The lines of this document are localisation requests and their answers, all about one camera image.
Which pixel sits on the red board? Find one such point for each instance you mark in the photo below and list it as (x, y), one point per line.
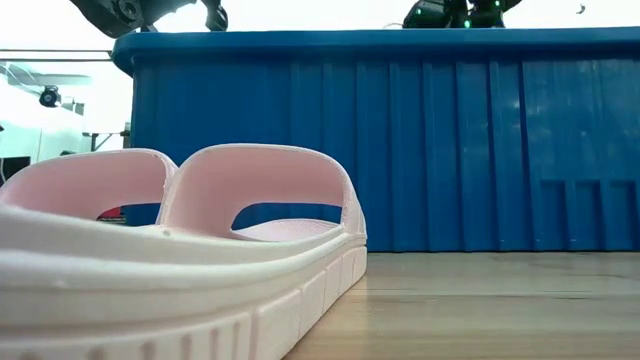
(111, 213)

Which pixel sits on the black monitor screen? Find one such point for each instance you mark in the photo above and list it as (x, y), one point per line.
(15, 170)

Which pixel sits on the blue plastic bin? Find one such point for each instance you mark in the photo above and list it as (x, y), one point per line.
(400, 150)

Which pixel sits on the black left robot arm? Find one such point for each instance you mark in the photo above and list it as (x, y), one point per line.
(115, 17)

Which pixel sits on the pink slide sandal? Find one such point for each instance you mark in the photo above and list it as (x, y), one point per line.
(150, 300)
(85, 185)

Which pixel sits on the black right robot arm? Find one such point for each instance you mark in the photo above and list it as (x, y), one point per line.
(450, 12)

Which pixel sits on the grey table stand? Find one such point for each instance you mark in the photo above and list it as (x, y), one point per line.
(102, 135)

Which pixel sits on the black round lamp head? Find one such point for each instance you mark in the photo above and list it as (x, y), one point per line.
(49, 96)

